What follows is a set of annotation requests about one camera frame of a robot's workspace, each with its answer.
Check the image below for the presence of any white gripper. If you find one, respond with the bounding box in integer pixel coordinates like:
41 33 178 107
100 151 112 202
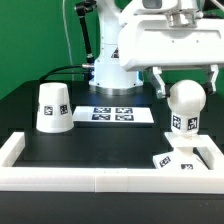
118 15 224 99

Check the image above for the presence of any white lamp bulb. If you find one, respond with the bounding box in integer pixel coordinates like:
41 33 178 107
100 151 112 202
167 80 206 136

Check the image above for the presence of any white lamp base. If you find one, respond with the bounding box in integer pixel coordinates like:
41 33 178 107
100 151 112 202
153 132 207 171

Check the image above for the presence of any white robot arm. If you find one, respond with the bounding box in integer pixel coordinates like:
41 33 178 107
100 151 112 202
89 0 224 98

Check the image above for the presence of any white lamp shade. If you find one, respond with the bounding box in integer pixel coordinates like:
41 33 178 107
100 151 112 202
36 82 74 133

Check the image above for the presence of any white marker tag sheet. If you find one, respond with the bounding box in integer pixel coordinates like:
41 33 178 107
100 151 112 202
73 106 154 124

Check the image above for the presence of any black cable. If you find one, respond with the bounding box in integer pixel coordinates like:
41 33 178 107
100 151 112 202
38 63 96 84

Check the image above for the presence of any grey cable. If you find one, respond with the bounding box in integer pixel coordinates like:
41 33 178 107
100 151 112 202
61 0 76 83

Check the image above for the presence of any white U-shaped frame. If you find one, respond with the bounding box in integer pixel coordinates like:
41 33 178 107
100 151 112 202
0 132 224 194

